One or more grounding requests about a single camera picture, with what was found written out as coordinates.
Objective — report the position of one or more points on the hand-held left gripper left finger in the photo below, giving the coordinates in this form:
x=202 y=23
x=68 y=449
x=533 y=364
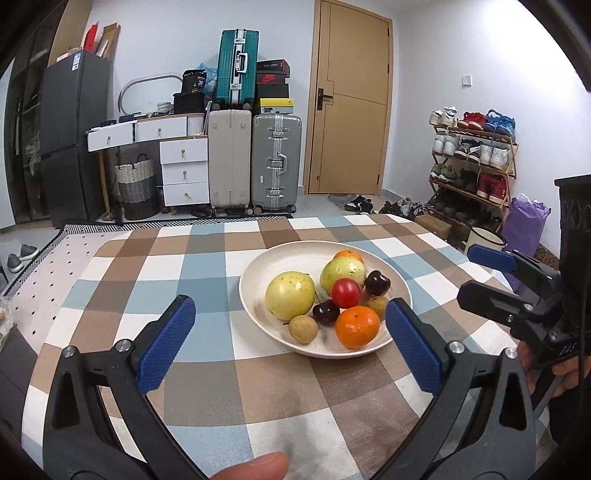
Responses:
x=166 y=341

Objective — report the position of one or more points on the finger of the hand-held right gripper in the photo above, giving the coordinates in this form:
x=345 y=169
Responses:
x=491 y=257
x=494 y=304

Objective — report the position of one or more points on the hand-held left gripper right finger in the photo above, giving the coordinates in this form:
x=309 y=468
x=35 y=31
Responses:
x=413 y=346

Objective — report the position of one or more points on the brown longan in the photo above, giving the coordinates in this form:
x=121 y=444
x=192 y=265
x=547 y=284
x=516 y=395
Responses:
x=377 y=305
x=303 y=329

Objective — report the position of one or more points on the orange mandarin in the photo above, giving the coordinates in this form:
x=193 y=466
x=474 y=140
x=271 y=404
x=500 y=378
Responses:
x=358 y=327
x=348 y=254

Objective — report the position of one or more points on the dark plum back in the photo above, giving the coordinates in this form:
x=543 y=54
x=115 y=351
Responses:
x=377 y=283

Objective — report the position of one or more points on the dark plum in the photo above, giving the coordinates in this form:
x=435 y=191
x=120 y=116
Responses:
x=325 y=313
x=377 y=283

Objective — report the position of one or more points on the red tomato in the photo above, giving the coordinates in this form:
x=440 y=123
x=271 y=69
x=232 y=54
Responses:
x=345 y=293

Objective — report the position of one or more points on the dark plum front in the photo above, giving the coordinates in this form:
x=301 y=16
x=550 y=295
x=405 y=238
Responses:
x=325 y=313

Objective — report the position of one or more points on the cream round plate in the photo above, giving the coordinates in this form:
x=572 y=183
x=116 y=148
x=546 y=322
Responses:
x=263 y=281

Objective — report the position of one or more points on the person's right hand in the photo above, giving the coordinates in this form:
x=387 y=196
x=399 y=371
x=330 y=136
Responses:
x=572 y=374

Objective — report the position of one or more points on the person's left hand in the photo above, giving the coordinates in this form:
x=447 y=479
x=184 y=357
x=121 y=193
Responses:
x=258 y=466

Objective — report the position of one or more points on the white bucket black rim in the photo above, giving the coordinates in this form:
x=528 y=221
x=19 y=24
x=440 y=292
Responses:
x=480 y=242

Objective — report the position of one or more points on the purple bag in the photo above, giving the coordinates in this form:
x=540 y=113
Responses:
x=524 y=221

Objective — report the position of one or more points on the brown cardboard box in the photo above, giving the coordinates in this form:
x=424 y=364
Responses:
x=434 y=227

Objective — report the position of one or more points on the rows of shoes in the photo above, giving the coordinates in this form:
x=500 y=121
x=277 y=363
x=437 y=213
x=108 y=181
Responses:
x=496 y=157

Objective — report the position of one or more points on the pile of dark shoes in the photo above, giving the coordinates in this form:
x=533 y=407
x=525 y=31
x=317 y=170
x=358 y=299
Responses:
x=404 y=207

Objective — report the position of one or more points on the wooden shoe rack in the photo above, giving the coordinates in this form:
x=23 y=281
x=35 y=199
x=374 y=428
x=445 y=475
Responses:
x=512 y=157

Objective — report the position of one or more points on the green yellow guava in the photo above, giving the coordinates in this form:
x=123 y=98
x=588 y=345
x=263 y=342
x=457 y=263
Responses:
x=339 y=272

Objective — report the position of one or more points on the black white sneaker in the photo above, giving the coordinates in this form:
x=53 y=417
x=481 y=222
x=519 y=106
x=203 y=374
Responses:
x=359 y=204

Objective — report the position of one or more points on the woven laundry basket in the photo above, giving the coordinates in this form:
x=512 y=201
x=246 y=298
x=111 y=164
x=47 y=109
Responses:
x=136 y=189

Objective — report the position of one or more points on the grey slipper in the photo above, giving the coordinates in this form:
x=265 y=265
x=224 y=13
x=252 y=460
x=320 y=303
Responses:
x=28 y=251
x=14 y=263

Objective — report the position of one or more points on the white desk with drawers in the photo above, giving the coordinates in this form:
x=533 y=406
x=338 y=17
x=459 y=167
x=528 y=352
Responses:
x=184 y=170

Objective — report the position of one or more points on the wooden door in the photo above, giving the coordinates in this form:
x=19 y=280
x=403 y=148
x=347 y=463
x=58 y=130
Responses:
x=351 y=138

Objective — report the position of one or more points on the beige suitcase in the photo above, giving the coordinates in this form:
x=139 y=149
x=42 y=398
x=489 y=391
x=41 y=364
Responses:
x=229 y=161

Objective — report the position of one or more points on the grey suitcase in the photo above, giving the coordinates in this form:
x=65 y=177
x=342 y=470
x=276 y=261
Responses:
x=277 y=161

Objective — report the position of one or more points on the white ribbed box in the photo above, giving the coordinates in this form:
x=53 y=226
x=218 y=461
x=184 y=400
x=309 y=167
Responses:
x=196 y=125

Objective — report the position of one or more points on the dark grey fridge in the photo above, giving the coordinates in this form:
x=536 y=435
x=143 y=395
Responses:
x=74 y=138

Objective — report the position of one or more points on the glass door wardrobe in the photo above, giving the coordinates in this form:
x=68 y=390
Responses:
x=23 y=138

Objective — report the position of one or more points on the yellow black shoe box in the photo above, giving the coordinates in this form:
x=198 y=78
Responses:
x=277 y=106

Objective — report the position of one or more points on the black canister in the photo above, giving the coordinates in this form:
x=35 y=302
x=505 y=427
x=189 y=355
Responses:
x=193 y=82

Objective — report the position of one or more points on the blue plastic bag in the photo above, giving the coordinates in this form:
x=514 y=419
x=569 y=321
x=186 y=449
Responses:
x=210 y=76

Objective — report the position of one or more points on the teal suitcase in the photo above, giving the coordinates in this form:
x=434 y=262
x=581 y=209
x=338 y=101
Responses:
x=228 y=69

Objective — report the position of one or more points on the black shoe box red logo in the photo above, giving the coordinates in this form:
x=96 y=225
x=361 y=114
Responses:
x=272 y=83

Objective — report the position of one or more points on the white light switch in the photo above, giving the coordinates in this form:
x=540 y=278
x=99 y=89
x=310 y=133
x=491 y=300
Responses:
x=467 y=81

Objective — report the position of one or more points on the oval metal frame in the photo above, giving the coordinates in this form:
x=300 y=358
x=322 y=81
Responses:
x=122 y=97

